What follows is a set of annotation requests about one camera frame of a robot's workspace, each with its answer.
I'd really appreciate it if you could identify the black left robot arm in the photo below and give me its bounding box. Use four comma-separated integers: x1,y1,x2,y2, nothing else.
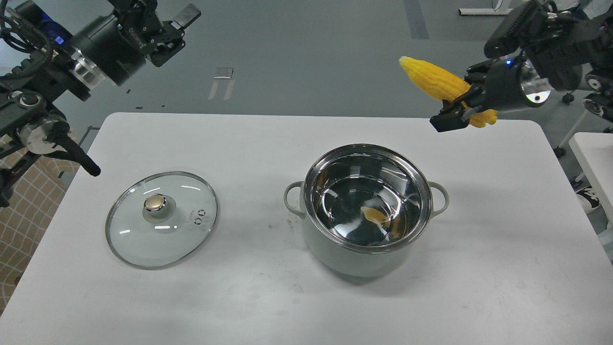
0,0,201,208

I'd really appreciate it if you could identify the beige checkered cloth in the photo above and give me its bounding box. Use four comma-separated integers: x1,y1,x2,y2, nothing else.
0,156,79,312

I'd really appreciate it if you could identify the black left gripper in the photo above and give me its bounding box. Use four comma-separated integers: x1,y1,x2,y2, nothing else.
71,0,202,86

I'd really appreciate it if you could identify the glass pot lid gold knob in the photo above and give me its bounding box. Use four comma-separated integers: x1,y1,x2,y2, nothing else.
105,171,219,269

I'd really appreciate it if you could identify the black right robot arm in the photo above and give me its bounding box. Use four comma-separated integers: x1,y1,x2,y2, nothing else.
431,0,613,132

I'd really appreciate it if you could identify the grey steel cooking pot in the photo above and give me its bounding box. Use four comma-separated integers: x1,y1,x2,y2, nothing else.
283,143,450,278

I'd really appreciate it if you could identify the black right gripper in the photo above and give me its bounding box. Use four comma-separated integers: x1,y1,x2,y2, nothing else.
430,54,551,132

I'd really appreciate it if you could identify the yellow corn cob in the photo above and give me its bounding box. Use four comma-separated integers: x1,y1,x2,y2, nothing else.
398,56,471,105

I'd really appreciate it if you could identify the white desk frame background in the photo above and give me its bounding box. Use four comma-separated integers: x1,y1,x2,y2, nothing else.
457,0,512,17

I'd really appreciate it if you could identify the black white shoe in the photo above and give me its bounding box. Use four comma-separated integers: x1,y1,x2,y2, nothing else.
575,185,601,214

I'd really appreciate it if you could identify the white side table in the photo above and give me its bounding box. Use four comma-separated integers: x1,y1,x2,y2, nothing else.
569,132,613,223

